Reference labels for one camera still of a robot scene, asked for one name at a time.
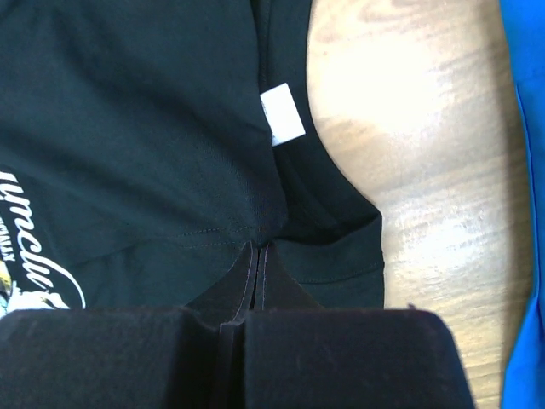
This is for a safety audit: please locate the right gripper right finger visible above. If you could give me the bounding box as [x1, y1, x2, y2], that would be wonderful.
[244, 246, 473, 408]

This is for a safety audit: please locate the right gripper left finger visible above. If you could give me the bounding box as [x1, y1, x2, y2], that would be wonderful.
[1, 244, 259, 408]

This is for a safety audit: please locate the black floral print t-shirt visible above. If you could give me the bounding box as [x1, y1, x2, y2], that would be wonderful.
[1, 1, 384, 323]

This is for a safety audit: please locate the blue t-shirt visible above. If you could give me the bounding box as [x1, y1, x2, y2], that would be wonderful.
[500, 0, 545, 409]

